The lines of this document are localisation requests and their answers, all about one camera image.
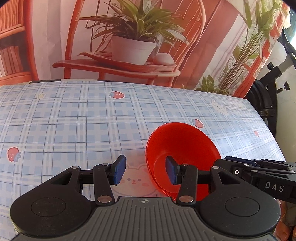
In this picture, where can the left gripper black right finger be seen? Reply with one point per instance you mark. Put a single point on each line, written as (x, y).
(187, 177)

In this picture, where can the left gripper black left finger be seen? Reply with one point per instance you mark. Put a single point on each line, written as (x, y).
(106, 175)

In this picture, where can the red plastic bowl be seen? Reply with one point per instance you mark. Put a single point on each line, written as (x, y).
(186, 144)

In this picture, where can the blue plaid tablecloth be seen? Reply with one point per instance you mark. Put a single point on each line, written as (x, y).
(50, 126)

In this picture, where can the black exercise bike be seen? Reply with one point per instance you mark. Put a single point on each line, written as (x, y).
(263, 94)

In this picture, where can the printed room backdrop cloth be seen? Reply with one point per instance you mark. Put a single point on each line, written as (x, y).
(211, 46)

